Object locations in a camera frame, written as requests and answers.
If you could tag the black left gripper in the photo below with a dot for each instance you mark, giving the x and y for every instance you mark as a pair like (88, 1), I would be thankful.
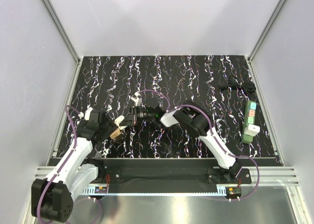
(111, 127)

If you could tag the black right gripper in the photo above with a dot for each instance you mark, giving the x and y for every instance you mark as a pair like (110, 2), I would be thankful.
(130, 119)

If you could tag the beige cube socket adapter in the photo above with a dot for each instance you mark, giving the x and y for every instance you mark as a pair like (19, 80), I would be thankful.
(116, 133)

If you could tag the white plug adapter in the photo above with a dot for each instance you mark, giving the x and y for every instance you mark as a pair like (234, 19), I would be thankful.
(118, 120)

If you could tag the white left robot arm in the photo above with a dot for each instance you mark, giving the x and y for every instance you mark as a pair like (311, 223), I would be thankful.
(53, 197)

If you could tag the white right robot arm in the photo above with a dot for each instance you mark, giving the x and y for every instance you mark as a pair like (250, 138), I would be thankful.
(196, 121)

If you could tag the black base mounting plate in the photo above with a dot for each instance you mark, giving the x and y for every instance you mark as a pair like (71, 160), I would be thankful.
(148, 175)

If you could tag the white charger on strip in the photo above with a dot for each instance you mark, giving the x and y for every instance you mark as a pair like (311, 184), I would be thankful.
(252, 130)

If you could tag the green power strip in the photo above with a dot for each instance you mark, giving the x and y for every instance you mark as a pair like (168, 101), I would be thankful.
(249, 118)

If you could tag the metal front tray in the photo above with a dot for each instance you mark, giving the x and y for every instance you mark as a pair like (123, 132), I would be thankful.
(268, 205)

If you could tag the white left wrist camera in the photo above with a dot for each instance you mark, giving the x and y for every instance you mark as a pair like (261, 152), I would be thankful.
(85, 115)

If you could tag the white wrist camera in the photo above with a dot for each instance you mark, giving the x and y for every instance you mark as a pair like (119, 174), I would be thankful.
(85, 115)
(136, 98)

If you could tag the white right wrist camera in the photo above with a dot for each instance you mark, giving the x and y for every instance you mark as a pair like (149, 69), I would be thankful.
(136, 98)

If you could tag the aluminium frame rail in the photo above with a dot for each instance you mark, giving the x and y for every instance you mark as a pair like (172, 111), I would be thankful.
(77, 61)

